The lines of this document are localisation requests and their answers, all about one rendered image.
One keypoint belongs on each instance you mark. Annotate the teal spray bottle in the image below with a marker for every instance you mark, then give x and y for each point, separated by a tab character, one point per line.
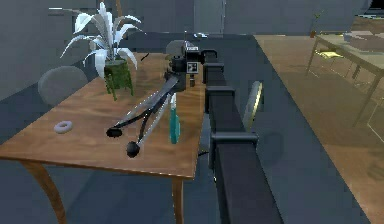
174	125

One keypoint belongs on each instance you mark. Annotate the small plant in brown pot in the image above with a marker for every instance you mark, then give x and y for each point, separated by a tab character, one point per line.
313	33

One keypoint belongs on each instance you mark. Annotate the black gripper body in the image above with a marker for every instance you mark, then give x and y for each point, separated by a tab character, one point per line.
177	68

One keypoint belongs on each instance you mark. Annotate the grey door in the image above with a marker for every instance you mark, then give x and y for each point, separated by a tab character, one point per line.
209	16

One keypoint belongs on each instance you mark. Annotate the pale wooden table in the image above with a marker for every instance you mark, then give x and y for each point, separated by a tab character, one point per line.
365	57

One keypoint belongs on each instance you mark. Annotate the white plant in green pot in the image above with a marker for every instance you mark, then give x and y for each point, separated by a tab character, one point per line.
115	73

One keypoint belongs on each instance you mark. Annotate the grey flat box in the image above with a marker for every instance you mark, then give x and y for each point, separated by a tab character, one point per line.
365	41

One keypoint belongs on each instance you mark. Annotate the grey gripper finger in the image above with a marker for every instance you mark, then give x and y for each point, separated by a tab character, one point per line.
154	124
146	102

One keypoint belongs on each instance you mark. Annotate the black pen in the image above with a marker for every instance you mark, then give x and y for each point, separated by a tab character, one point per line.
144	57

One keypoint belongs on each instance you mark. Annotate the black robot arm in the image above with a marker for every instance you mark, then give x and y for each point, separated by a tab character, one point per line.
235	173

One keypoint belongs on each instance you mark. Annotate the grey disc with gold rim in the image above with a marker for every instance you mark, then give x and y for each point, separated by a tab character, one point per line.
250	106

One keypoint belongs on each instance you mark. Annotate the grey round chair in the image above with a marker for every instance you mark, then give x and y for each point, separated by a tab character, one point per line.
61	85

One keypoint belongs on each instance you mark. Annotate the yellow seat chair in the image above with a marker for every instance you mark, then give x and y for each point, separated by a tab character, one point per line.
328	54

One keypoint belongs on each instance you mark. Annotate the brown wooden table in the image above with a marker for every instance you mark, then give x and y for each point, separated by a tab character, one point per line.
86	110

